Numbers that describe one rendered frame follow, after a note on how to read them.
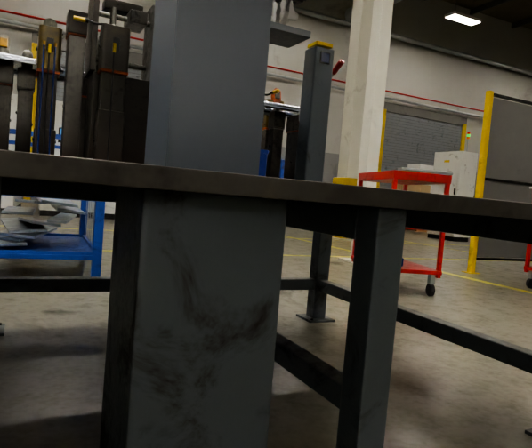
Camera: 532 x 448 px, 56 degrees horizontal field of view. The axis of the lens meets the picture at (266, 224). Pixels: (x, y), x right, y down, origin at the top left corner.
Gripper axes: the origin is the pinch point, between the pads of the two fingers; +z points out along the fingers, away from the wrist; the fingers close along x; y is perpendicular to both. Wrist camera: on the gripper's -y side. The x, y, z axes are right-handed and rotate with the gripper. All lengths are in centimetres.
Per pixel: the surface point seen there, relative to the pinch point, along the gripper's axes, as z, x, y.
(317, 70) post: 12.1, -6.4, 11.7
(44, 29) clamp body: 13, 19, -63
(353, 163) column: -22, 509, 539
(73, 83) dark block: 26, 16, -55
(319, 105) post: 22.5, -6.7, 13.8
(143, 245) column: 64, -42, -55
